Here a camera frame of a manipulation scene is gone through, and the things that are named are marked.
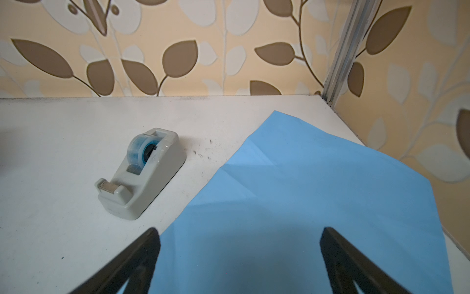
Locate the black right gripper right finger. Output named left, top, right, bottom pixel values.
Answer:
left=319, top=227, right=409, bottom=294

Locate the grey tape dispenser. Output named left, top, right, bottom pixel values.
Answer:
left=95, top=128, right=187, bottom=221

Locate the blue wrapping paper sheet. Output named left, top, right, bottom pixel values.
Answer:
left=149, top=112, right=454, bottom=294

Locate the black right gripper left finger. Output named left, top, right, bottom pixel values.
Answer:
left=72, top=227, right=161, bottom=294

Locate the aluminium frame post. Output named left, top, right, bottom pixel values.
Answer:
left=321, top=1, right=382, bottom=109

